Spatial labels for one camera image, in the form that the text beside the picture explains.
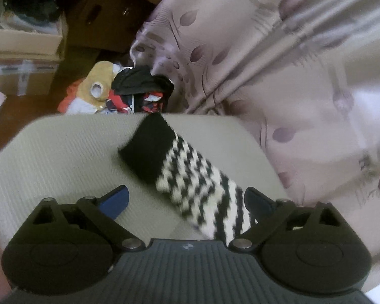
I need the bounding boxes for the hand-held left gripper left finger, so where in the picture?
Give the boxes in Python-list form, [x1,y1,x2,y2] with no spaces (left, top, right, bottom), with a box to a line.
[33,184,146,254]

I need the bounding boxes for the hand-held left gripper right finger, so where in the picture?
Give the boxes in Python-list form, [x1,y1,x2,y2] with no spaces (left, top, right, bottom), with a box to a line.
[229,187,342,253]

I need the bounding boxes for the black and white striped sock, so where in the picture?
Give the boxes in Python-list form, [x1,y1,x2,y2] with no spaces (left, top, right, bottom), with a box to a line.
[118,112,258,244]

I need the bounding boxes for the beige mesh seat cushion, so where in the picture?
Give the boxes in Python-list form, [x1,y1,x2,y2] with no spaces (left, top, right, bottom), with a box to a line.
[0,113,292,251]

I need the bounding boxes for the red blue patterned cloth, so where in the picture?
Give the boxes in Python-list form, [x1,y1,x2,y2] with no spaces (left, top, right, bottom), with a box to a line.
[106,88,169,115]

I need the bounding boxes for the white cloth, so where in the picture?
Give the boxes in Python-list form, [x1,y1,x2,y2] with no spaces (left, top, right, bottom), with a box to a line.
[66,98,99,115]

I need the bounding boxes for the orange cloth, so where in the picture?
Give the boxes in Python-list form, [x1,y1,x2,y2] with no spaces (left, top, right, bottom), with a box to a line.
[58,80,83,113]

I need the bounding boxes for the black cloth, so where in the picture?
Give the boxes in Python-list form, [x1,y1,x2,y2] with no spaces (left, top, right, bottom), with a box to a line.
[111,66,175,98]

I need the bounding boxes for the tan plush item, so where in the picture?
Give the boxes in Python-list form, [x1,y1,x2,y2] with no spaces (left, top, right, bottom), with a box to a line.
[79,61,121,113]

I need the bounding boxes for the pink floral curtain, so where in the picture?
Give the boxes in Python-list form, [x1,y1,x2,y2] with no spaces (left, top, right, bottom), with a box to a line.
[129,0,380,292]

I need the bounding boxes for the taped cardboard box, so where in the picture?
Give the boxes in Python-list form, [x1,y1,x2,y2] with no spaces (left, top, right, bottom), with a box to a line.
[0,54,62,97]

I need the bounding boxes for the large brown cardboard box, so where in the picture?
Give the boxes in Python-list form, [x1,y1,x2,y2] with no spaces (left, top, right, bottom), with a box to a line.
[66,0,165,54]

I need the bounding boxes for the open cardboard box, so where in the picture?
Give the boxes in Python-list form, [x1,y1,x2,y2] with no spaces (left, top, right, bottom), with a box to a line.
[0,12,67,61]

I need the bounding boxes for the dark cloth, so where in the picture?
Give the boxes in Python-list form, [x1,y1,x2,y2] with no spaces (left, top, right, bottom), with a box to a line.
[5,0,61,23]

